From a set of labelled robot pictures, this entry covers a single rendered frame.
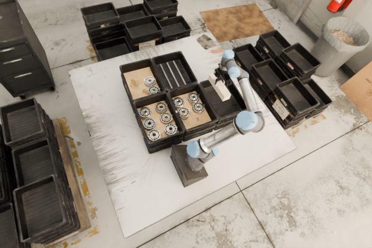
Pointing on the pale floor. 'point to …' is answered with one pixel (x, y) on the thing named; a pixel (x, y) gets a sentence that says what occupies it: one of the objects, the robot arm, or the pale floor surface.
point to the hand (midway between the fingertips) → (219, 85)
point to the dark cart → (21, 53)
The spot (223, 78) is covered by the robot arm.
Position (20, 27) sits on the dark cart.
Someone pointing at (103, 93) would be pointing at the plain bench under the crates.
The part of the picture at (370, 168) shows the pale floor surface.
